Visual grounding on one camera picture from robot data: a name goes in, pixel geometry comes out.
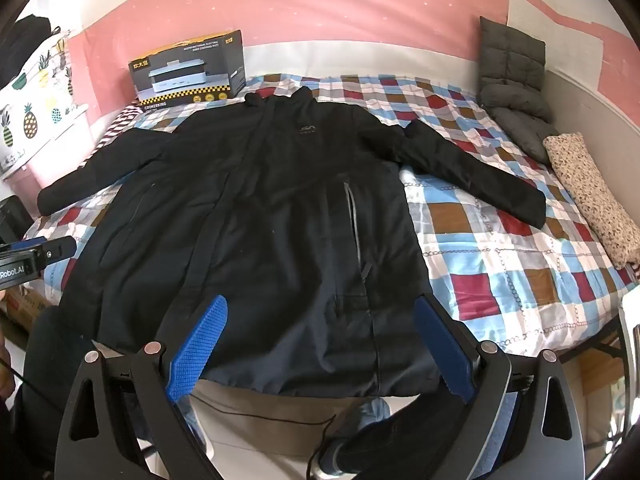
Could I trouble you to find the brown cardboard box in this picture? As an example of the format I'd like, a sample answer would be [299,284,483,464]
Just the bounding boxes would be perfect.
[0,284,52,335]

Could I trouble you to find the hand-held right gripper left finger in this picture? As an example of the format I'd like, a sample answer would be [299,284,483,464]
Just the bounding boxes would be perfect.
[55,294,228,480]

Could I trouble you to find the floral rolled pillow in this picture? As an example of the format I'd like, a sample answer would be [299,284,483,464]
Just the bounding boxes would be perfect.
[543,132,640,270]

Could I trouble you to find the checkered bed sheet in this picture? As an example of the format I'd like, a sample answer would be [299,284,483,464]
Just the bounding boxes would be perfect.
[22,72,640,361]

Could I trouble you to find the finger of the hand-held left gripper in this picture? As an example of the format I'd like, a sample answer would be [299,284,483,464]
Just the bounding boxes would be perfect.
[39,236,78,263]

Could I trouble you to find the grey quilted cushion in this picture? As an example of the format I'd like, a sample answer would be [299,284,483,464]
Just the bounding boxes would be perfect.
[477,16,561,166]

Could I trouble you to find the red white striped cloth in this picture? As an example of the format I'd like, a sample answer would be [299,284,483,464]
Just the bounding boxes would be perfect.
[95,100,147,157]

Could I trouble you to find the black appliance cardboard box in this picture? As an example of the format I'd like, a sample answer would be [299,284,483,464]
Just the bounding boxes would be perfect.
[128,29,247,107]

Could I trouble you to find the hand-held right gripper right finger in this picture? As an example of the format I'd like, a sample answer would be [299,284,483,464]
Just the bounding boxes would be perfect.
[414,292,583,480]

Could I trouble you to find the black jacket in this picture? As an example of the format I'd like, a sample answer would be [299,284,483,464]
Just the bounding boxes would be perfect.
[37,85,547,401]

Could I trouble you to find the grey blue shoe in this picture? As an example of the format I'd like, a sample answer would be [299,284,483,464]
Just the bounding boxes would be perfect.
[319,437,362,479]

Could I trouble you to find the black bag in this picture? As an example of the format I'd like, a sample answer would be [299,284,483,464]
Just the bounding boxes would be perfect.
[0,16,53,86]

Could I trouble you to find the pineapple print cloth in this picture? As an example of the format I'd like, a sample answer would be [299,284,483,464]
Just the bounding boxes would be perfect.
[0,25,93,171]

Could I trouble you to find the black cable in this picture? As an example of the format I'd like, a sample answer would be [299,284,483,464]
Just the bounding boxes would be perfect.
[192,385,353,480]

